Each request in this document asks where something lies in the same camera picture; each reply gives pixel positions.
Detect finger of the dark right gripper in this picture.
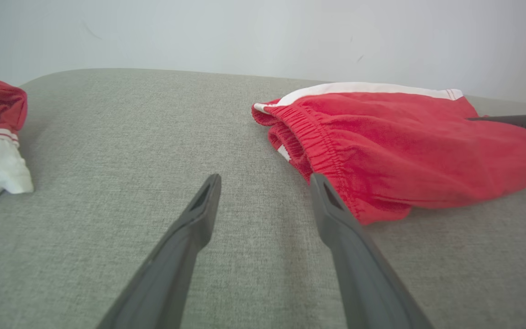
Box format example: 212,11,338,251
466,114,526,134

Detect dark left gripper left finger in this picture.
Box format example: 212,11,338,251
96,173,223,329

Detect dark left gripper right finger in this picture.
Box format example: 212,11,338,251
309,172,435,329

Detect red jersey pile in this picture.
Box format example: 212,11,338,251
252,82,526,225

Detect grey fabric sofa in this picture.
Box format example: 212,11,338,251
0,69,526,329

